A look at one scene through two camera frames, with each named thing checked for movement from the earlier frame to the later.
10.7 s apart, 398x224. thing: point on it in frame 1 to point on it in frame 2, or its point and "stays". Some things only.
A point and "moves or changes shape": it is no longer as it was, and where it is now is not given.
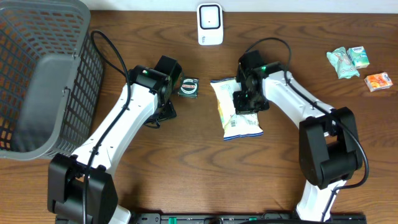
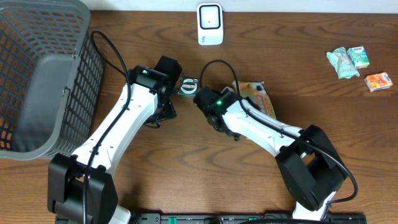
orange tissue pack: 378,81 stays
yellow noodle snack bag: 234,125 moves or changes shape
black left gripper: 170,112 stays
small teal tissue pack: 358,56 stays
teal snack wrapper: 344,68 stays
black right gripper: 240,110 to 232,134
